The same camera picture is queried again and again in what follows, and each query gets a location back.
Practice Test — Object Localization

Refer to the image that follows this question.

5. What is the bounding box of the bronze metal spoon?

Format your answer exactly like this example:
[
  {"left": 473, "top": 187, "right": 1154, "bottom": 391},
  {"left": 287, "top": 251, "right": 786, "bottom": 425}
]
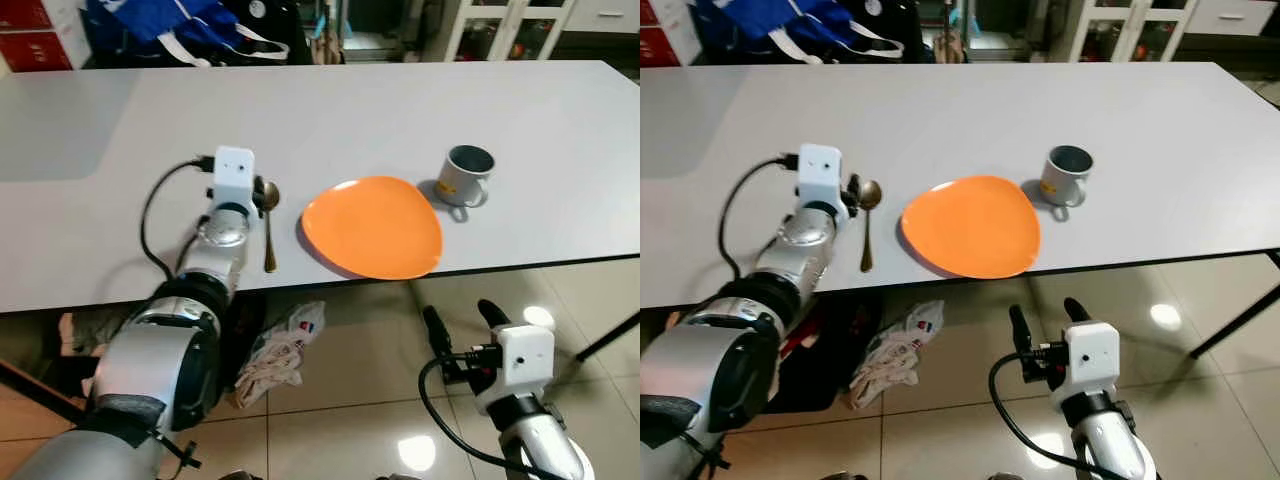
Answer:
[
  {"left": 857, "top": 179, "right": 884, "bottom": 274},
  {"left": 260, "top": 179, "right": 282, "bottom": 274}
]

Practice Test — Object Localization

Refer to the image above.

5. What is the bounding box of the orange plate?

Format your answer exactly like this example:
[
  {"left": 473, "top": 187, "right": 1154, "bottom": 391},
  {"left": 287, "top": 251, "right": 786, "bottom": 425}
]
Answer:
[
  {"left": 899, "top": 175, "right": 1042, "bottom": 281},
  {"left": 300, "top": 175, "right": 445, "bottom": 282}
]

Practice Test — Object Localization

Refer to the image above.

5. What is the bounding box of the black table leg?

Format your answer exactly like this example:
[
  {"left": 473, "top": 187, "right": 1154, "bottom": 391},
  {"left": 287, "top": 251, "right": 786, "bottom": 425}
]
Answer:
[
  {"left": 574, "top": 313, "right": 641, "bottom": 364},
  {"left": 1188, "top": 283, "right": 1280, "bottom": 361}
]

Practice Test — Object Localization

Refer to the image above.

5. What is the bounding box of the grey white mug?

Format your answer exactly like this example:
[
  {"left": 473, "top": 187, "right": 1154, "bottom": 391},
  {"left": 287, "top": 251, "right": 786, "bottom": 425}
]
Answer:
[
  {"left": 1039, "top": 144, "right": 1095, "bottom": 209},
  {"left": 436, "top": 144, "right": 497, "bottom": 209}
]

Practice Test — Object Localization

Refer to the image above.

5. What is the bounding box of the white printed cloth bag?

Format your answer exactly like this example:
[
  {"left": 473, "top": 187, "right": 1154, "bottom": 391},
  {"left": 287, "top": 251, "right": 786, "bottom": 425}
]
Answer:
[
  {"left": 234, "top": 299, "right": 327, "bottom": 412},
  {"left": 850, "top": 298, "right": 946, "bottom": 412}
]

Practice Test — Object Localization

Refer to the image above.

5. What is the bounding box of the black bag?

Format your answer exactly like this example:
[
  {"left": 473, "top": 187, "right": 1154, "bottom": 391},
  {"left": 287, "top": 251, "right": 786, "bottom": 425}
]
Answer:
[
  {"left": 775, "top": 293, "right": 873, "bottom": 418},
  {"left": 216, "top": 290, "right": 269, "bottom": 396}
]

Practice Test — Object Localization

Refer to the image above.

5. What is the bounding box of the red storage box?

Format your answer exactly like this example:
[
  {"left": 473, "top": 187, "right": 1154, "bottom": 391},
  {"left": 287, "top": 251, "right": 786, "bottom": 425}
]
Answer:
[
  {"left": 0, "top": 0, "right": 73, "bottom": 74},
  {"left": 640, "top": 0, "right": 683, "bottom": 69}
]

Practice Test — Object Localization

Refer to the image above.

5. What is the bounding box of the white glass door cabinet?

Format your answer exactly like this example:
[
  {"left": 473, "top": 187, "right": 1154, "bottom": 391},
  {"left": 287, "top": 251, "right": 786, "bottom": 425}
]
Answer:
[
  {"left": 1050, "top": 0, "right": 1280, "bottom": 65},
  {"left": 420, "top": 0, "right": 641, "bottom": 63}
]

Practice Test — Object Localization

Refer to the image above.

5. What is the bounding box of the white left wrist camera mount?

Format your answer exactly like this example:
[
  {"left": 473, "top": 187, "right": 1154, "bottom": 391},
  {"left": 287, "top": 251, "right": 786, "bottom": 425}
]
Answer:
[
  {"left": 213, "top": 146, "right": 259, "bottom": 207},
  {"left": 797, "top": 143, "right": 845, "bottom": 207}
]

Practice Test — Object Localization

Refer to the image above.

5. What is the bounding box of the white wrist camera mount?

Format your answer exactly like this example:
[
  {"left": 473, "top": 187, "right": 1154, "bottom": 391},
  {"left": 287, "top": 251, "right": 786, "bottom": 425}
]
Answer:
[
  {"left": 213, "top": 146, "right": 259, "bottom": 207},
  {"left": 797, "top": 143, "right": 845, "bottom": 207},
  {"left": 496, "top": 324, "right": 557, "bottom": 392},
  {"left": 1062, "top": 321, "right": 1120, "bottom": 394}
]

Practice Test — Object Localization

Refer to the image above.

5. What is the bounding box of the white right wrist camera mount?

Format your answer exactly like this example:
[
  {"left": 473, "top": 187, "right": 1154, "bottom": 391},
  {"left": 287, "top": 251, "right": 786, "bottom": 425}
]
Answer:
[
  {"left": 1062, "top": 321, "right": 1120, "bottom": 394},
  {"left": 496, "top": 324, "right": 557, "bottom": 392}
]

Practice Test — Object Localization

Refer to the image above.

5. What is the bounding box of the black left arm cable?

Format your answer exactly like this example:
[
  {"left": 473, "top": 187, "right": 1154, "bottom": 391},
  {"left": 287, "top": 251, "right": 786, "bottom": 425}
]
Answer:
[
  {"left": 718, "top": 152, "right": 801, "bottom": 287},
  {"left": 138, "top": 155, "right": 217, "bottom": 283}
]

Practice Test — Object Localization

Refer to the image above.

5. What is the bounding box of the blue bag with white straps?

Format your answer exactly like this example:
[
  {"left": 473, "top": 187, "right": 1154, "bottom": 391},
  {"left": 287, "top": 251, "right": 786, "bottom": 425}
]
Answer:
[
  {"left": 692, "top": 0, "right": 907, "bottom": 65},
  {"left": 84, "top": 0, "right": 293, "bottom": 68}
]

